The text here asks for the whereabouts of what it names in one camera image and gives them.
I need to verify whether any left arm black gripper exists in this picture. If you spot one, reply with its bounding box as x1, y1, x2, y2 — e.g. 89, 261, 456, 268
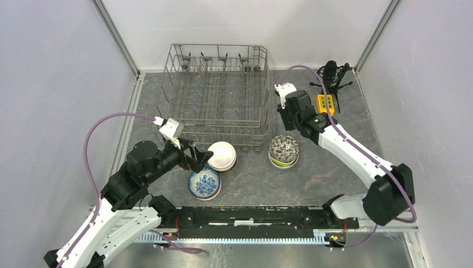
144, 135, 214, 184

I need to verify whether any floral brown patterned bowl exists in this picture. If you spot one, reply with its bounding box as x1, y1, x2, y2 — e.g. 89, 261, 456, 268
268, 134, 300, 162

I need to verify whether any grey wire dish rack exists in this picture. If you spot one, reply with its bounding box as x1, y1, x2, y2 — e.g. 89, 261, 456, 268
146, 44, 271, 152

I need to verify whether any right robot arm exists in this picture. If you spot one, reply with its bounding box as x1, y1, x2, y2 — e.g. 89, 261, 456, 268
275, 84, 417, 228

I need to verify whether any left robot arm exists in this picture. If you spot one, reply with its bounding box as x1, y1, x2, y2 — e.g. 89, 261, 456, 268
44, 138, 214, 267

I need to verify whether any yellow block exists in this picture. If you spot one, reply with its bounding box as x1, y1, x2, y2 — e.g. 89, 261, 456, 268
316, 94, 335, 116

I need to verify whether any white upper bowl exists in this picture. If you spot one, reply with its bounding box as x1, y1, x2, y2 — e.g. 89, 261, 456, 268
207, 141, 237, 168

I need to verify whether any blue floral bowl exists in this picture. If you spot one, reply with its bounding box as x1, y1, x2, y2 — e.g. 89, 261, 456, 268
187, 167, 221, 197

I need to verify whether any white outer bowl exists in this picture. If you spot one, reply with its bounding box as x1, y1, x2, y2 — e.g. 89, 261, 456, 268
268, 151, 299, 170

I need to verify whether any black microphone on tripod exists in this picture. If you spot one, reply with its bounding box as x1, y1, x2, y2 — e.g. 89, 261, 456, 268
317, 60, 353, 112

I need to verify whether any green and white bowl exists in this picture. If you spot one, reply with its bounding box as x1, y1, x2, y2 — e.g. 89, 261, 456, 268
268, 156, 299, 169

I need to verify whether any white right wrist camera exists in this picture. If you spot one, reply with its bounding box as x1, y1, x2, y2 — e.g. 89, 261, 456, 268
274, 83, 297, 109

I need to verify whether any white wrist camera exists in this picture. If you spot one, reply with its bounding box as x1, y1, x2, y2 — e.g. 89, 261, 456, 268
153, 116, 184, 149
274, 83, 297, 109

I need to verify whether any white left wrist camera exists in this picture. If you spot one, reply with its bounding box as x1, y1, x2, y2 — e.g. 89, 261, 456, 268
153, 116, 184, 149

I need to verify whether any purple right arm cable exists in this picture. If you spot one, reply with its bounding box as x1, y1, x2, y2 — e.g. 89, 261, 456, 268
276, 64, 418, 252

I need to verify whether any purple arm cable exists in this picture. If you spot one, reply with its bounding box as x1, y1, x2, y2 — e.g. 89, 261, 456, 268
55, 112, 204, 268
276, 64, 418, 252

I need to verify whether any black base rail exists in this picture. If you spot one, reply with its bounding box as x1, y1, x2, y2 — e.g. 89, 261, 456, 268
176, 206, 360, 239

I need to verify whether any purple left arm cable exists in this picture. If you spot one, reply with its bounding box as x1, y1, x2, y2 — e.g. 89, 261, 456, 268
55, 112, 204, 268

